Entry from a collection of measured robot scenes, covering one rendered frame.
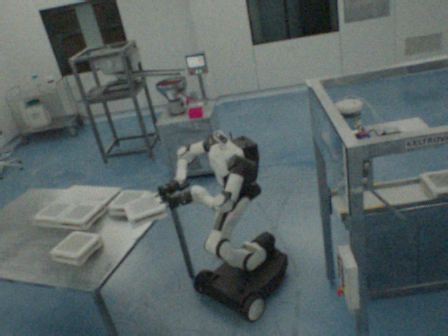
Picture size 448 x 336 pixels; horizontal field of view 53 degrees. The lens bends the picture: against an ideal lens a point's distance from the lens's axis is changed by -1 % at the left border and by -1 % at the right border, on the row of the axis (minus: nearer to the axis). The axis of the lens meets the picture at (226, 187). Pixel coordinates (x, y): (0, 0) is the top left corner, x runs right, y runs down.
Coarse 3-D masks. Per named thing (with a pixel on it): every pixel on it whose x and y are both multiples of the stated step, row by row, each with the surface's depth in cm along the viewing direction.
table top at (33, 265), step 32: (32, 192) 399; (0, 224) 357; (32, 224) 347; (96, 224) 330; (128, 224) 321; (0, 256) 315; (32, 256) 307; (96, 256) 293; (64, 288) 272; (96, 288) 265
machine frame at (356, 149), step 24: (360, 72) 272; (384, 72) 270; (408, 72) 270; (336, 120) 215; (360, 144) 188; (384, 144) 187; (360, 168) 193; (360, 216) 204; (360, 240) 211; (360, 264) 217; (360, 288) 224; (360, 312) 232
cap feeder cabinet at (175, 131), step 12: (168, 108) 557; (204, 108) 532; (216, 108) 554; (168, 120) 518; (180, 120) 511; (192, 120) 506; (204, 120) 505; (216, 120) 545; (168, 132) 516; (180, 132) 515; (192, 132) 513; (204, 132) 512; (168, 144) 523; (180, 144) 522; (168, 156) 531; (204, 156) 528; (192, 168) 536; (204, 168) 535
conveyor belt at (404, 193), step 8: (416, 184) 303; (368, 192) 305; (384, 192) 302; (392, 192) 300; (400, 192) 298; (408, 192) 297; (416, 192) 295; (424, 192) 293; (336, 200) 304; (368, 200) 297; (376, 200) 295; (392, 200) 292; (400, 200) 290; (408, 200) 289; (336, 208) 298; (344, 208) 294
